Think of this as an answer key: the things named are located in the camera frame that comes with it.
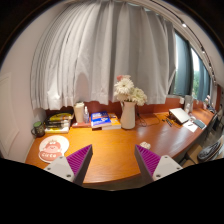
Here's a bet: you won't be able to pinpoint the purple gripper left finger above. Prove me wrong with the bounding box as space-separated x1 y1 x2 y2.
44 145 93 186

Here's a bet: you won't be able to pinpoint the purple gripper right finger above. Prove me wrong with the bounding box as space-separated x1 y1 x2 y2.
134 145 182 183

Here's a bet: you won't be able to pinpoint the round pink cartoon mouse pad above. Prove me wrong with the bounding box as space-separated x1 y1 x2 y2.
38 135 69 163

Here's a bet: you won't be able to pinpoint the black pen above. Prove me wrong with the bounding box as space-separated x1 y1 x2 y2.
166 118 172 127

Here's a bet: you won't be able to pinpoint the stack of yellow black books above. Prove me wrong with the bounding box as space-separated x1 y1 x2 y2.
44 113 74 133

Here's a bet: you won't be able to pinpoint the clear sanitizer bottle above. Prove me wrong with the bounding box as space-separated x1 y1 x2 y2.
84 106 89 123

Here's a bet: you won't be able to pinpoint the dark green mug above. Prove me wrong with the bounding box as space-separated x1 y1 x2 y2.
31 121 45 137

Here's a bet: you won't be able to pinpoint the white ceramic vase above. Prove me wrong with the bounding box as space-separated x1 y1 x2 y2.
120 102 135 129

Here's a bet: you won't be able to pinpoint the white paper sheet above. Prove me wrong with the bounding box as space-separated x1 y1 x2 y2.
184 121 198 132

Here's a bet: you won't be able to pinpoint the orange book under blue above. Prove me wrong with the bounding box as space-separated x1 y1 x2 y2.
102 113 121 130

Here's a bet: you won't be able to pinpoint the silver laptop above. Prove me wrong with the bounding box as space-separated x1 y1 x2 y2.
169 108 190 124

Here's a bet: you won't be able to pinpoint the white cylindrical container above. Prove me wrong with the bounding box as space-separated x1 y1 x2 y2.
74 102 84 123

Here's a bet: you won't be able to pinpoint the black office chair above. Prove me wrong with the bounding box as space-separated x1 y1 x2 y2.
197 140 224 163

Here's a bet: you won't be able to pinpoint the dark notebook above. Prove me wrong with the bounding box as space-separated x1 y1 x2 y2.
193 119 206 129

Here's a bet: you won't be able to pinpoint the white and pink flowers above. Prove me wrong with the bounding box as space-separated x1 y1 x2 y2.
114 75 147 106

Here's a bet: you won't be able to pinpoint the white curtain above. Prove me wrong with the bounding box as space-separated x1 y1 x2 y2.
31 0 176 110

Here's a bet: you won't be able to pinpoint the black cable on desk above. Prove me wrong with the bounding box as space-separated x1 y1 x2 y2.
135 112 168 128

